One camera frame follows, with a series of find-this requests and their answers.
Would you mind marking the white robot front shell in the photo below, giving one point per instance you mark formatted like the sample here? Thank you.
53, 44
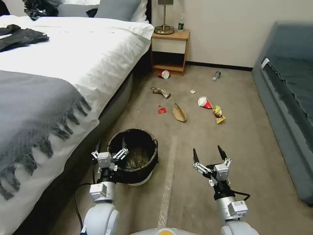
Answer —
159, 231

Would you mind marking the white sofa label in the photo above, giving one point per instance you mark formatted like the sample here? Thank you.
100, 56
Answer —
265, 63

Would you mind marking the red paper cup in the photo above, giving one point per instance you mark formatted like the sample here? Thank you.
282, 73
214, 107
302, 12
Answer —
164, 74

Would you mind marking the clear floor tape strip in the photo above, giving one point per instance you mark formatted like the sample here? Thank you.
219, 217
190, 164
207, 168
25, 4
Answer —
168, 176

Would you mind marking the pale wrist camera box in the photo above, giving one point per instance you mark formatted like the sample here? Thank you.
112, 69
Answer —
221, 173
103, 159

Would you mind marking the teal sofa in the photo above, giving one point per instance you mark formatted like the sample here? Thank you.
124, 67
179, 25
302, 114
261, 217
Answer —
288, 98

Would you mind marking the crushed red white cup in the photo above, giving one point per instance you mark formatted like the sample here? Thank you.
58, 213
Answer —
205, 102

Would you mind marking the grey bed base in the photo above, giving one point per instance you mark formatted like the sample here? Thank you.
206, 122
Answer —
73, 171

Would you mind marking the white bed duvet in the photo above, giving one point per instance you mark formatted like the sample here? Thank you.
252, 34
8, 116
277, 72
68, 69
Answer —
93, 58

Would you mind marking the white pillow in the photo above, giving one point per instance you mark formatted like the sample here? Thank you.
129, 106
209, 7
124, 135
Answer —
141, 12

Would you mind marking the brass table lamp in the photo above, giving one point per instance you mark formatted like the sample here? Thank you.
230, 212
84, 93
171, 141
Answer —
164, 29

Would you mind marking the trash can with black liner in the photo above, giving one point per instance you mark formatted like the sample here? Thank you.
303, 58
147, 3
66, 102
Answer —
137, 171

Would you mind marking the wooden nightstand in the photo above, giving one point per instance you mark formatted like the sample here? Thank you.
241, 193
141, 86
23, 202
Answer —
171, 44

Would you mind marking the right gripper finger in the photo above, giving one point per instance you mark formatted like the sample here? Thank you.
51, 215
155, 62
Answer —
198, 167
223, 153

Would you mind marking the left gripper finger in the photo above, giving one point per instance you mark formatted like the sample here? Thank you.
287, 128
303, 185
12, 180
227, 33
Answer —
95, 154
120, 154

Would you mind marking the large grey pillow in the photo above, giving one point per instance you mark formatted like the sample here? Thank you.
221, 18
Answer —
117, 9

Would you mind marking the small red wrapper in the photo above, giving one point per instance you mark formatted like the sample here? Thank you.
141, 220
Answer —
162, 110

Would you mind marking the clear spray bottle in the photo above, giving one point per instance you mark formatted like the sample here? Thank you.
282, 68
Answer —
180, 24

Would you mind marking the grey fringed blanket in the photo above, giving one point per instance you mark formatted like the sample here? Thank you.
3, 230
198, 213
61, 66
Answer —
31, 110

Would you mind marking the grey wall switch panel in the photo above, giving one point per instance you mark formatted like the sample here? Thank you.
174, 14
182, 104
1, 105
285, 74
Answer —
170, 2

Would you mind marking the brown paper bag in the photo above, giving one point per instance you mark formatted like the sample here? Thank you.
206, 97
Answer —
179, 113

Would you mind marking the small black cloth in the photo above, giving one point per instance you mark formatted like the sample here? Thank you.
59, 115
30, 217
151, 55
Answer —
92, 11

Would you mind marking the green plastic bottle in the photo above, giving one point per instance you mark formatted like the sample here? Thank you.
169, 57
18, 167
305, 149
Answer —
217, 75

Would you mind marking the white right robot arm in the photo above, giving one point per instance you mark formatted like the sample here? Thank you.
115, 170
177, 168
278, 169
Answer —
232, 208

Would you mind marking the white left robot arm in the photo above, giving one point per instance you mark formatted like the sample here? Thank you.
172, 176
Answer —
100, 215

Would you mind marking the flat grey pillow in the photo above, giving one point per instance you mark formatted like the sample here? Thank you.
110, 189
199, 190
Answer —
73, 10

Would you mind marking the crumpled white tissue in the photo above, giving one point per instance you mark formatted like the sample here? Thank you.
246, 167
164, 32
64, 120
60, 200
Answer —
192, 91

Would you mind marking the black clothing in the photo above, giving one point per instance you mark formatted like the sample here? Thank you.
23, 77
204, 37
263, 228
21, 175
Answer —
22, 38

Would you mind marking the black plastic bag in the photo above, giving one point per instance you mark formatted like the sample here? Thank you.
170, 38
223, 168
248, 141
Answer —
41, 8

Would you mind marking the crumpled brown snack wrapper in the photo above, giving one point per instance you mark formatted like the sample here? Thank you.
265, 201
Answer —
162, 93

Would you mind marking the yellow snack bag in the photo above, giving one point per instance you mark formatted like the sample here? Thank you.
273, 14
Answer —
218, 114

